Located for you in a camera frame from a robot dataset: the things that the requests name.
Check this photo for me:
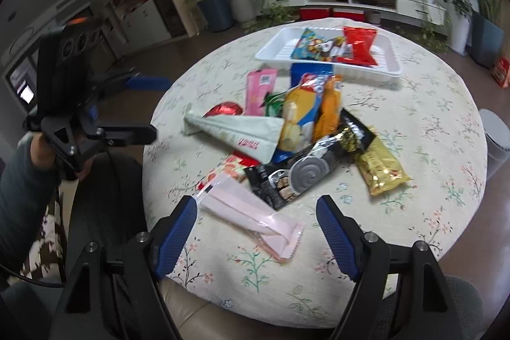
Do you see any blue panda snack bag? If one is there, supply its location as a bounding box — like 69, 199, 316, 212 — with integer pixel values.
290, 28, 346, 62

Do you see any trailing vine plant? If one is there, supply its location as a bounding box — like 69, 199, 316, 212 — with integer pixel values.
245, 0, 297, 34

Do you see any gold foil snack packet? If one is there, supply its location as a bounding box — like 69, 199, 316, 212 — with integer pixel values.
353, 126, 412, 197

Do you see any green red seed packet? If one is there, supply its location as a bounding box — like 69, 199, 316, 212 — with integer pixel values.
263, 91, 287, 117

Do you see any person's left hand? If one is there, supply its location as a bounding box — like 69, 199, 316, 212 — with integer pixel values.
29, 133, 94, 181

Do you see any small white floor pot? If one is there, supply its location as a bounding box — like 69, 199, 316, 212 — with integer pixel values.
365, 10, 381, 27

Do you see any floral round tablecloth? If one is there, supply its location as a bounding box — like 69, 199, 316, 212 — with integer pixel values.
143, 24, 487, 328

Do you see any right red storage box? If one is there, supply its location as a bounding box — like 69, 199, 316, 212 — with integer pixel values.
332, 8, 366, 22

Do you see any round red foil snack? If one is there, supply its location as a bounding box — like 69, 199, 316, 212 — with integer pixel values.
203, 101, 244, 117

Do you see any person's left forearm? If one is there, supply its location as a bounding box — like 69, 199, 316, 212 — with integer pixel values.
1, 133, 61, 271

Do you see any red storage box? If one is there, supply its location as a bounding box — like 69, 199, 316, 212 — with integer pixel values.
299, 6, 331, 21
332, 8, 366, 22

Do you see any large red chip bag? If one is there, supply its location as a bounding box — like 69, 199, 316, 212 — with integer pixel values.
336, 27, 378, 67

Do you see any hanging vine on console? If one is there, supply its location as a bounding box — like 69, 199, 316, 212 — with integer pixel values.
415, 0, 447, 54

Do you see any white plastic tray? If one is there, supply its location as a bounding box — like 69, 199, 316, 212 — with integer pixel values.
255, 25, 403, 81

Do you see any large leaf plant blue pot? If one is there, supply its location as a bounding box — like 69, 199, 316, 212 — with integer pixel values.
470, 0, 505, 69

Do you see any plant white ribbed pot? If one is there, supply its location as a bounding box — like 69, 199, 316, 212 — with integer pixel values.
231, 0, 257, 26

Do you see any blue yellow Tipo packet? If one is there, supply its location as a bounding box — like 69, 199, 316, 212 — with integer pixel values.
272, 62, 333, 162

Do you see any pale green snack pouch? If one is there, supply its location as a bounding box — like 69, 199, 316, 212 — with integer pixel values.
182, 105, 284, 164

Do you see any light pink long packet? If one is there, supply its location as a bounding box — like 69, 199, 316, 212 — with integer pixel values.
195, 173, 304, 262

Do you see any orange snack packet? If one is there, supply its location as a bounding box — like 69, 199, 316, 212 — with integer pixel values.
312, 75, 342, 142

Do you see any grey round trash bin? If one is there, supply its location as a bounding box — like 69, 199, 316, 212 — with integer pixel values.
480, 109, 510, 179

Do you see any red gift bag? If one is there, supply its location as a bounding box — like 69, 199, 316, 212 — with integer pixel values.
491, 57, 510, 89

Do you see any left red storage box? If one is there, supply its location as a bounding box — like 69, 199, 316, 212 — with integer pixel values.
299, 6, 331, 21

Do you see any red white biscuit packet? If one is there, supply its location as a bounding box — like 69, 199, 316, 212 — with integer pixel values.
196, 151, 259, 191

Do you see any black swirl cookie packet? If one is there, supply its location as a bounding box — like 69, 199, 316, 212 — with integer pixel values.
244, 123, 359, 211

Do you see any plant tall white pot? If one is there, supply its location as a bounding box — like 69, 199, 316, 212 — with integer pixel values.
441, 0, 473, 56

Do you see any pink barcode snack packet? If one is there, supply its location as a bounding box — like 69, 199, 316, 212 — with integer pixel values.
244, 68, 278, 117

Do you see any white TV console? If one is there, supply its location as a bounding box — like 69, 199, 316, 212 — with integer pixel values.
288, 0, 446, 26

